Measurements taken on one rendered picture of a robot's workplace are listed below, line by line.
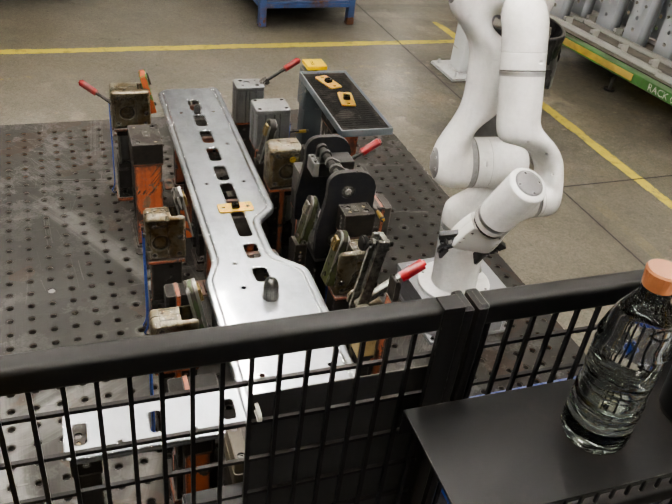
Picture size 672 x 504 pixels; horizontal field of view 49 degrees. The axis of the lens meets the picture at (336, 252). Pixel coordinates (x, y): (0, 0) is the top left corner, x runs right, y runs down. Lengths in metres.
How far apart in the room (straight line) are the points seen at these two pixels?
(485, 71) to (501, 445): 1.09
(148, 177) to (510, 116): 0.99
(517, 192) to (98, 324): 1.07
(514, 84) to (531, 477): 0.96
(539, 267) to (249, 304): 2.29
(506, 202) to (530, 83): 0.24
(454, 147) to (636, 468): 1.08
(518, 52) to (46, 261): 1.34
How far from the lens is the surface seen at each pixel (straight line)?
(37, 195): 2.45
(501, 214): 1.57
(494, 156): 1.75
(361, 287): 1.42
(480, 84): 1.70
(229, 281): 1.56
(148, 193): 2.08
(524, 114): 1.52
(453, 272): 1.90
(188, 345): 0.60
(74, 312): 1.98
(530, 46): 1.52
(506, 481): 0.71
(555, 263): 3.67
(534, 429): 0.76
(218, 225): 1.72
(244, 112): 2.31
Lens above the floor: 1.96
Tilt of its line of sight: 35 degrees down
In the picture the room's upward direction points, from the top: 7 degrees clockwise
